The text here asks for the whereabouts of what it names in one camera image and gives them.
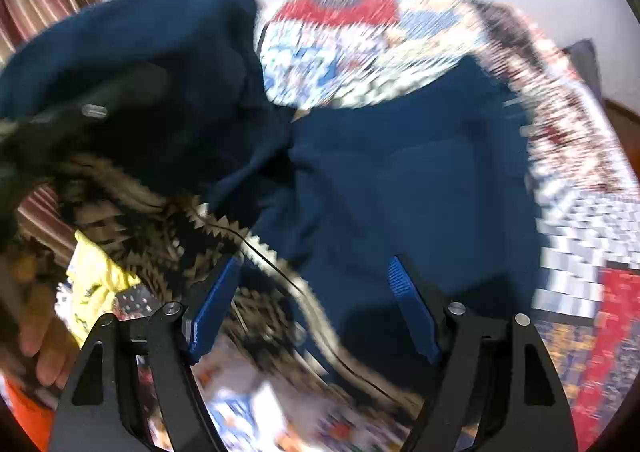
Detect navy patterned hooded robe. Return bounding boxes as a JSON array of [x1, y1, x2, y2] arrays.
[[0, 0, 551, 423]]

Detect orange sleeve forearm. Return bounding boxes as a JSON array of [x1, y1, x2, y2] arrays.
[[4, 378, 54, 452]]

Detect left hand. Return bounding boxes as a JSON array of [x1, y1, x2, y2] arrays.
[[18, 284, 79, 389]]

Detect yellow cartoon blanket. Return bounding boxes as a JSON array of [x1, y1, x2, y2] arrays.
[[55, 231, 141, 346]]

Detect striped red curtain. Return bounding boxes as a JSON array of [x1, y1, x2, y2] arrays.
[[1, 0, 101, 267]]

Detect colourful patchwork bedspread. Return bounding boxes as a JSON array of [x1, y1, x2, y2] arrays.
[[54, 0, 640, 452]]

